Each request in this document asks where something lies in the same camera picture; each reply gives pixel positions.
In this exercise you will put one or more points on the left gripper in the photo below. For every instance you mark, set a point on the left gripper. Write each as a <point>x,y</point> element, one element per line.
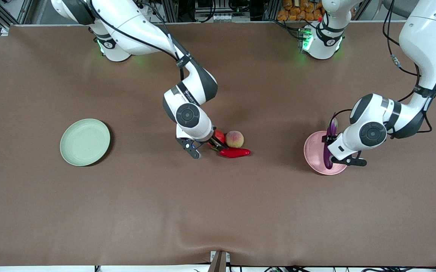
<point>329,139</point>

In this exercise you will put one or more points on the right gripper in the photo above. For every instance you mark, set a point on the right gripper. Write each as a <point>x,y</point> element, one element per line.
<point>215,142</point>

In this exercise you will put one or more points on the red apple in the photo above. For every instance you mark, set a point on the red apple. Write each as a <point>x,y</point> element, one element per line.
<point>220,136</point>

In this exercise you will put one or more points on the purple eggplant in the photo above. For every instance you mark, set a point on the purple eggplant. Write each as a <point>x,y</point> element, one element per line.
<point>329,158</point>

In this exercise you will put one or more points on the red chili pepper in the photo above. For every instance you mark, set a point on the red chili pepper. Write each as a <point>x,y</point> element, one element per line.
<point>233,152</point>

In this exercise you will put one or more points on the yellow pink peach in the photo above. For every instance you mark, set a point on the yellow pink peach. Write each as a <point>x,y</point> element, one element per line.
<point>234,139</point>

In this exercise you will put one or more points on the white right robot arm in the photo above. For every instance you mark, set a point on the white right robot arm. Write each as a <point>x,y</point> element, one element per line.
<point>134,26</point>

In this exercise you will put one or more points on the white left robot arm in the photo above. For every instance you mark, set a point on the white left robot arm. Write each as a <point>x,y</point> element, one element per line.
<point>425,37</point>

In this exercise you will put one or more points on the pink round plate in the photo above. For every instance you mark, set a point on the pink round plate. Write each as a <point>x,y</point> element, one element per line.
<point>314,155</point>

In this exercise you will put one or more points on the brown table cloth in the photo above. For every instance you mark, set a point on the brown table cloth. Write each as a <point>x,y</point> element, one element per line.
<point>218,211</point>

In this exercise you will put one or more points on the small white power strip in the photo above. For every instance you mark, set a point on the small white power strip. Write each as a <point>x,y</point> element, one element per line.
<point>223,17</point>

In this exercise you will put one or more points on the pile of orange items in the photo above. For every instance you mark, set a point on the pile of orange items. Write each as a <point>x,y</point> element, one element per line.
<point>297,13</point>

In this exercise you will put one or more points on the green round plate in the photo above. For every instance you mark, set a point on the green round plate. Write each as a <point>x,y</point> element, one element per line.
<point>85,142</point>

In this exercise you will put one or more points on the dark equipment rack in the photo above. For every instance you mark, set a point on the dark equipment rack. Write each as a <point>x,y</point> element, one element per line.
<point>248,9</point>

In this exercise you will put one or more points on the grey metal bracket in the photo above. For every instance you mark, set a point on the grey metal bracket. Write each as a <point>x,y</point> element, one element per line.
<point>219,262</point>

